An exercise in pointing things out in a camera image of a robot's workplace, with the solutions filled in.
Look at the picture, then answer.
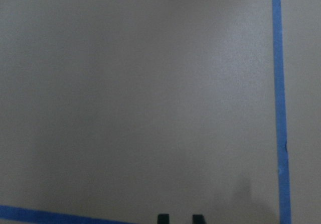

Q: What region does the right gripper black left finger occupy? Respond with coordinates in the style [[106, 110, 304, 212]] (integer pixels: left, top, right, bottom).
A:
[[157, 213, 170, 224]]

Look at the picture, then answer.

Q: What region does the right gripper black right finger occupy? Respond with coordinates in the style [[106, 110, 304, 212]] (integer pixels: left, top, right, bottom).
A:
[[192, 214, 205, 224]]

